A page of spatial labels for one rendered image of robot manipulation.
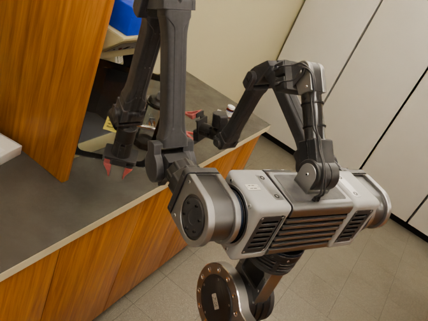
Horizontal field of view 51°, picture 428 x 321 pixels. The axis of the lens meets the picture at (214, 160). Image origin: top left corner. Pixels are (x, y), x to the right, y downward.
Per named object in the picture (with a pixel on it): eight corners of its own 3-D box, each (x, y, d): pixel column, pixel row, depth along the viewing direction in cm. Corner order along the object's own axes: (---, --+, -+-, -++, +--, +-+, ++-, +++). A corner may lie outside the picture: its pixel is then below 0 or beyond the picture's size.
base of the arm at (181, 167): (168, 214, 99) (186, 172, 93) (155, 190, 104) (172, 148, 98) (202, 213, 103) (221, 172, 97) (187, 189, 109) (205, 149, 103)
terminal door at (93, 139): (69, 152, 170) (92, 56, 150) (147, 167, 181) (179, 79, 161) (68, 153, 169) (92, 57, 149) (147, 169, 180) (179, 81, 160)
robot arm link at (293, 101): (260, 49, 144) (286, 48, 149) (243, 74, 155) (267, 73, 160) (316, 175, 129) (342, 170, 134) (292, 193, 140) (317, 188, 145)
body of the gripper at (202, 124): (204, 114, 194) (217, 119, 190) (204, 134, 200) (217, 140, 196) (194, 120, 190) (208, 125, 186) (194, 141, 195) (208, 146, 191)
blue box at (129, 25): (104, 21, 145) (111, -6, 140) (125, 21, 153) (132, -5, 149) (127, 36, 142) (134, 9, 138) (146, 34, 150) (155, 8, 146)
